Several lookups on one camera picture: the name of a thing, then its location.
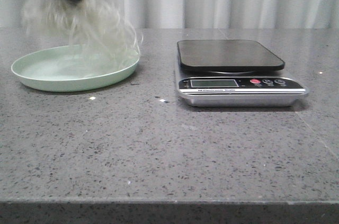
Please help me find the white translucent vermicelli bundle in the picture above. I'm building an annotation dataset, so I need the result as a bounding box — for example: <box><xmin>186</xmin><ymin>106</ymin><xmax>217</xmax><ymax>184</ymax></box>
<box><xmin>22</xmin><ymin>0</ymin><xmax>140</xmax><ymax>62</ymax></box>

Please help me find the light green round plate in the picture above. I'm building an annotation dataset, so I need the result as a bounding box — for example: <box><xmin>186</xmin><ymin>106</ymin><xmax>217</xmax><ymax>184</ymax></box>
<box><xmin>11</xmin><ymin>45</ymin><xmax>140</xmax><ymax>92</ymax></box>

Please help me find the silver black kitchen scale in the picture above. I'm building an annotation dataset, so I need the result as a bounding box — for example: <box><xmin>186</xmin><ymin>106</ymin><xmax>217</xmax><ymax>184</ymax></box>
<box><xmin>175</xmin><ymin>40</ymin><xmax>309</xmax><ymax>107</ymax></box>

